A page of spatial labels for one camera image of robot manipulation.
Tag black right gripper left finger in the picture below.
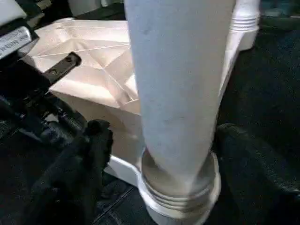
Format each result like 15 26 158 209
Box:
19 120 113 225

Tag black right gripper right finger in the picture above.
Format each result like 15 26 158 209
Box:
213 123 300 225

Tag white plastic table top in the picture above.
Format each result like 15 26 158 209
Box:
23 18 245 225

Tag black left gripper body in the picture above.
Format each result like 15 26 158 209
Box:
0 59 57 141

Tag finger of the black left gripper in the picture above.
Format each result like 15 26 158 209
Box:
26 110 90 148
41 52 82 85

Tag black table mat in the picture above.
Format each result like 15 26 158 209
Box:
0 28 300 225

